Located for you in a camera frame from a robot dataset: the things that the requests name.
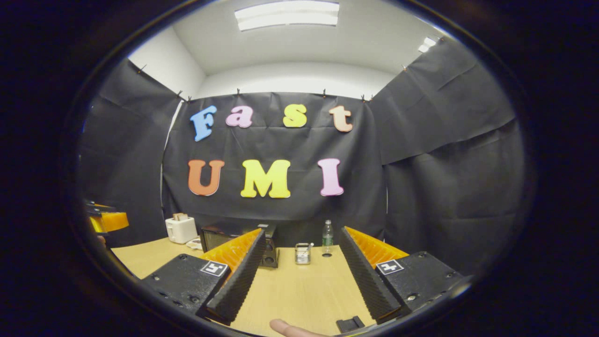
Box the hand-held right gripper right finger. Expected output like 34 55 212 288
339 226 464 323

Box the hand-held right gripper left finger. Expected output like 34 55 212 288
140 228 267 324

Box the black electric oven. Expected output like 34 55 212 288
200 223 280 269

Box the green plastic bottle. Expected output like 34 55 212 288
322 220 334 256

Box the white toaster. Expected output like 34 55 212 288
165 215 198 244

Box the large ceiling light panel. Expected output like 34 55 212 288
234 1 340 31

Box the metal wire basket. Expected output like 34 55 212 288
295 242 314 265

